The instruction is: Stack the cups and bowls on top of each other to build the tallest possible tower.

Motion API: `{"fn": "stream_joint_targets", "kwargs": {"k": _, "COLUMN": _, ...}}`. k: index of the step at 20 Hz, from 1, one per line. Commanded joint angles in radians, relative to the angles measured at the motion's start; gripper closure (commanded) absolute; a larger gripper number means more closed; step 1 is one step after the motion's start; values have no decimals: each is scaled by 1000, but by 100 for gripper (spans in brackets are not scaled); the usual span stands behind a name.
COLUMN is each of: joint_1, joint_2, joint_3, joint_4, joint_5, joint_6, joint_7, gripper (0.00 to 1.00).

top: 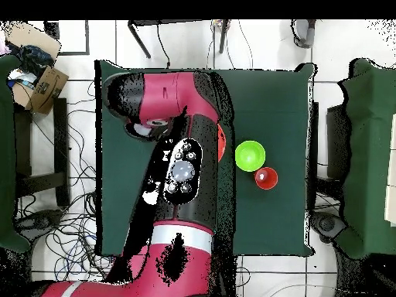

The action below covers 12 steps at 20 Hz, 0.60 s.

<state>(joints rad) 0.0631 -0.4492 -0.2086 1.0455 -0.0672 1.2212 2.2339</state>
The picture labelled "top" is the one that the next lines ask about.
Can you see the large orange bowl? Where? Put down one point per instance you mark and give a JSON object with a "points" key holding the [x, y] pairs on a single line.
{"points": [[221, 144]]}

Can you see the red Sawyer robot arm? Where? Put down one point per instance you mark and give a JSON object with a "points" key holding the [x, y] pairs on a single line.
{"points": [[185, 263]]}

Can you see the small green bowl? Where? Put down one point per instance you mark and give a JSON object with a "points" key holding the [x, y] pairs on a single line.
{"points": [[249, 156]]}

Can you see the orange cup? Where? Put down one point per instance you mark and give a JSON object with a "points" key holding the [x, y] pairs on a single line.
{"points": [[266, 178]]}

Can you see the dark green tablecloth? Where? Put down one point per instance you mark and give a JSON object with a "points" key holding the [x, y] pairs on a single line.
{"points": [[272, 108]]}

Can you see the black bench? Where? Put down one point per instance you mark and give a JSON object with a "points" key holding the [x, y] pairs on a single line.
{"points": [[62, 139]]}

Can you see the black box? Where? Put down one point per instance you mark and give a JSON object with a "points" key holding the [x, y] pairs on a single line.
{"points": [[337, 139]]}

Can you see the printed cardboard box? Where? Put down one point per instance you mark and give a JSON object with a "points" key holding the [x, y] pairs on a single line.
{"points": [[46, 89]]}

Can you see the person's foot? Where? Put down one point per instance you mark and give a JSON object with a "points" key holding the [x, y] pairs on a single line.
{"points": [[304, 32]]}

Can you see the green cloth covered table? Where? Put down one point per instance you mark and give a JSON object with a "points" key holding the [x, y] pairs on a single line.
{"points": [[6, 154], [368, 154]]}

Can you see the white board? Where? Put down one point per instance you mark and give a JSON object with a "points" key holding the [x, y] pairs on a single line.
{"points": [[391, 170]]}

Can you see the plain cardboard box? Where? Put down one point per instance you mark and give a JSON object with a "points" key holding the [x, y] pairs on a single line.
{"points": [[34, 37]]}

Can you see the black table frame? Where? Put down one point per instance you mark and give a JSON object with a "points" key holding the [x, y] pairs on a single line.
{"points": [[223, 34]]}

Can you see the grey pedestal leg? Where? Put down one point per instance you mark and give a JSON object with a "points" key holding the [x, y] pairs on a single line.
{"points": [[40, 220], [328, 224]]}

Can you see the black square frame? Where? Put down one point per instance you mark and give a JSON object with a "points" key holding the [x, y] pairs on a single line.
{"points": [[52, 29]]}

